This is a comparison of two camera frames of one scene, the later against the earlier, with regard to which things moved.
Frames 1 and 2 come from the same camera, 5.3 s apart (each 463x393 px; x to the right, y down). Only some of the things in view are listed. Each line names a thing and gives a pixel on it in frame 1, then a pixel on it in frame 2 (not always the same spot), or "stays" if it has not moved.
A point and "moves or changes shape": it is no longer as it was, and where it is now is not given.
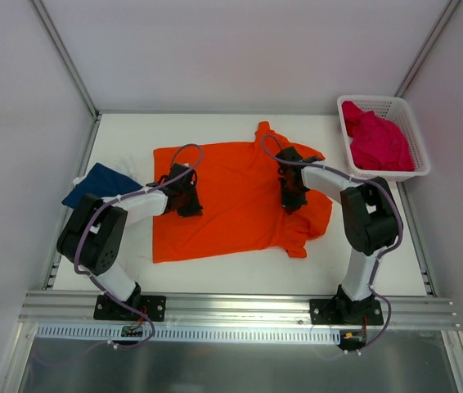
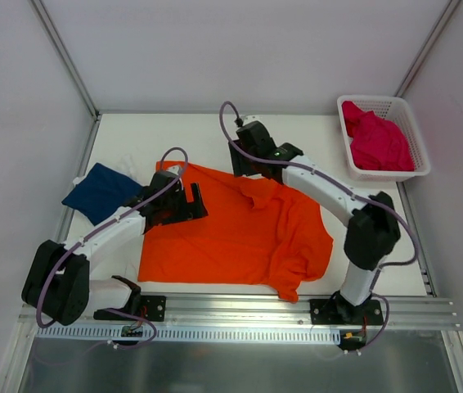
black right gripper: [290, 195] to [242, 162]
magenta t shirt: [376, 144] stays
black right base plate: [341, 311] stays
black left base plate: [153, 307] stays
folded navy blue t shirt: [102, 182] stays
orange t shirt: [239, 188] moves or changes shape
